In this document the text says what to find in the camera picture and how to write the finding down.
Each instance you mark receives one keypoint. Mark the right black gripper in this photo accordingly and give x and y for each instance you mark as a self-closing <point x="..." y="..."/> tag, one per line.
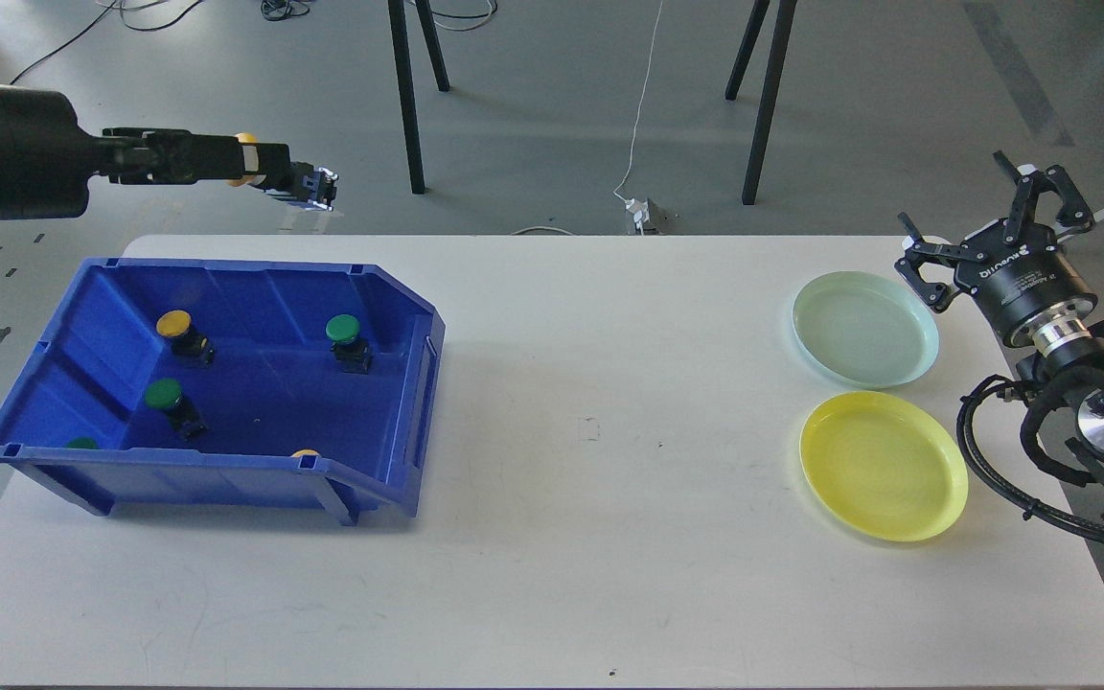
<point x="1022" y="283"/>

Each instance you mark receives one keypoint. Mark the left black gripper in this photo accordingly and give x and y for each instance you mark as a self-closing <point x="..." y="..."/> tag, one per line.
<point x="47" y="159"/>

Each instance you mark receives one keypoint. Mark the green button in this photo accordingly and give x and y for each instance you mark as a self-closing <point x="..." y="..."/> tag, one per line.
<point x="82" y="442"/>
<point x="349" y="347"/>
<point x="167" y="397"/>

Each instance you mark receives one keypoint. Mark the yellow button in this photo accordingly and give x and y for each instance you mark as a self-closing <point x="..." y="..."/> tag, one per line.
<point x="259" y="159"/>
<point x="186" y="341"/>

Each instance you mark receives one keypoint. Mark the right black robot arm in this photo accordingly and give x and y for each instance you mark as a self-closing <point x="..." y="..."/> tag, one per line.
<point x="1060" y="382"/>

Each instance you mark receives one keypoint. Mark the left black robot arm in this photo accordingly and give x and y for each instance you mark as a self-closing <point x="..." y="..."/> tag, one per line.
<point x="47" y="160"/>

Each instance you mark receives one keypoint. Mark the light green plate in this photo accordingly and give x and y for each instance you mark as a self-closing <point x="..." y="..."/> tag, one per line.
<point x="863" y="330"/>

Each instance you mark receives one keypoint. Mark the yellow plate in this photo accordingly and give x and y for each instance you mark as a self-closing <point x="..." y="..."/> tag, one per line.
<point x="883" y="467"/>

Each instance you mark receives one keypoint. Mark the blue plastic bin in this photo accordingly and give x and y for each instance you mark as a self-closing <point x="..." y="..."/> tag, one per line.
<point x="274" y="388"/>

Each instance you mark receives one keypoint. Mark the left black stand legs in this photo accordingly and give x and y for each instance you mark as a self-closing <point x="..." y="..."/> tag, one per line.
<point x="396" y="13"/>

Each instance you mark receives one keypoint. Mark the black stand legs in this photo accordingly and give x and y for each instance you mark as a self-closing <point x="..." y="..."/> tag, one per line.
<point x="782" y="29"/>
<point x="396" y="13"/>

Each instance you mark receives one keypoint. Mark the right black stand legs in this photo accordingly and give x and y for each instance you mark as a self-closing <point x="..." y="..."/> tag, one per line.
<point x="782" y="29"/>

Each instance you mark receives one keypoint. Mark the white power adapter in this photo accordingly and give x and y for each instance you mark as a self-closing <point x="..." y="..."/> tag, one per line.
<point x="646" y="218"/>

